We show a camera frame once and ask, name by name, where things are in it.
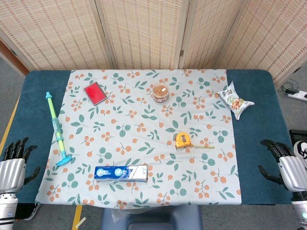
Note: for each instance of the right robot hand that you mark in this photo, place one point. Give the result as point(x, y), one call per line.
point(291, 172)

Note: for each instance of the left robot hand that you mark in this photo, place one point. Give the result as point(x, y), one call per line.
point(10, 171)

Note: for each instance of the yellow tape measure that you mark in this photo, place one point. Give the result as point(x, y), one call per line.
point(183, 140)

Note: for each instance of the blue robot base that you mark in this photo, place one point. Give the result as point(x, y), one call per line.
point(151, 219)

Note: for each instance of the black and white sneaker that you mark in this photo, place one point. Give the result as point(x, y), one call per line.
point(301, 149)

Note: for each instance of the black caster base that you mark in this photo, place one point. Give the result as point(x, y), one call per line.
point(298, 136)

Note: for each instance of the green and blue toy pump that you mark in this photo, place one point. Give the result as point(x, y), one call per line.
point(57, 129)

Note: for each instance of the white power strip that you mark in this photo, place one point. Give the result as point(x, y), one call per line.
point(298, 95)

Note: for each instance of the black power adapter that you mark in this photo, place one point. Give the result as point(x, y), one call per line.
point(291, 91)

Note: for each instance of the white snack bag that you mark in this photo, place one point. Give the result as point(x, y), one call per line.
point(234, 100)

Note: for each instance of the blue toothpaste box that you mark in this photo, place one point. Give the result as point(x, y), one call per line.
point(120, 174)

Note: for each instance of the floral tablecloth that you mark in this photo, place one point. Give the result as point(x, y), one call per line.
point(141, 136)

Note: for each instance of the clear jar with brown snack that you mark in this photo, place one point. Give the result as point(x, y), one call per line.
point(160, 93)

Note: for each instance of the woven folding screen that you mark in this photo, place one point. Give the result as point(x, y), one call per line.
point(153, 33)

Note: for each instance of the red tablet with grey frame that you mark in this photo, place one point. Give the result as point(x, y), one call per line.
point(95, 93)

